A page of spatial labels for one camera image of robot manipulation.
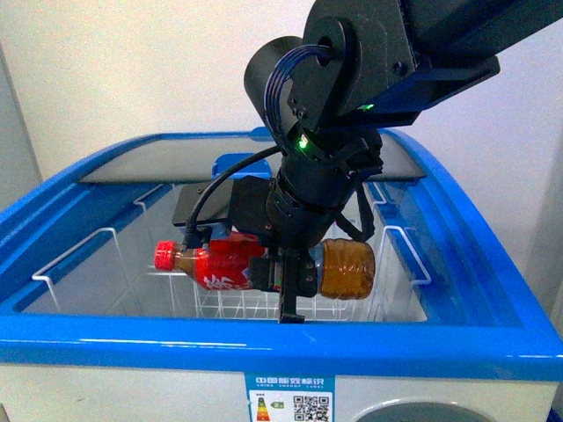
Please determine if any sliding glass freezer lid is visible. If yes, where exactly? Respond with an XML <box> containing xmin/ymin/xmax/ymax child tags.
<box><xmin>80</xmin><ymin>129</ymin><xmax>426</xmax><ymax>184</ymax></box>

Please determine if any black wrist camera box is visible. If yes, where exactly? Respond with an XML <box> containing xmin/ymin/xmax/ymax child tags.
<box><xmin>172</xmin><ymin>176</ymin><xmax>272</xmax><ymax>238</ymax></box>

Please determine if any blue energy label sticker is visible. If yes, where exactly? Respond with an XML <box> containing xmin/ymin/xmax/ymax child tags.
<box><xmin>245</xmin><ymin>373</ymin><xmax>335</xmax><ymax>422</ymax></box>

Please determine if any black camera cable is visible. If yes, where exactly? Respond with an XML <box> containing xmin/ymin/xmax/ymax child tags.
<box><xmin>182</xmin><ymin>145</ymin><xmax>282</xmax><ymax>254</ymax></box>

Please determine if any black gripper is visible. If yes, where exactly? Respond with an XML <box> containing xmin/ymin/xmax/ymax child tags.
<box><xmin>248</xmin><ymin>249</ymin><xmax>318</xmax><ymax>324</ymax></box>

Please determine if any white wire freezer basket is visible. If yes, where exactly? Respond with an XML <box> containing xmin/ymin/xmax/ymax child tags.
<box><xmin>24</xmin><ymin>185</ymin><xmax>432</xmax><ymax>322</ymax></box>

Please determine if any oval grey temperature control panel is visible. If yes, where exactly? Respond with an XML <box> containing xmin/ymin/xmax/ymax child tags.
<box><xmin>352</xmin><ymin>398</ymin><xmax>496</xmax><ymax>422</ymax></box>

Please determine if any red label iced tea bottle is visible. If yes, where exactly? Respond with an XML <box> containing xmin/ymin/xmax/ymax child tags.
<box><xmin>154</xmin><ymin>232</ymin><xmax>376</xmax><ymax>300</ymax></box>

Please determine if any white chest freezer blue rim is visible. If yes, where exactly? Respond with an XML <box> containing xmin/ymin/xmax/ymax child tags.
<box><xmin>1</xmin><ymin>130</ymin><xmax>562</xmax><ymax>421</ymax></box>

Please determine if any blue ribbon cable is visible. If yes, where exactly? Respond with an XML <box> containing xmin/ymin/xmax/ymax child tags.
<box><xmin>262</xmin><ymin>43</ymin><xmax>333</xmax><ymax>140</ymax></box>

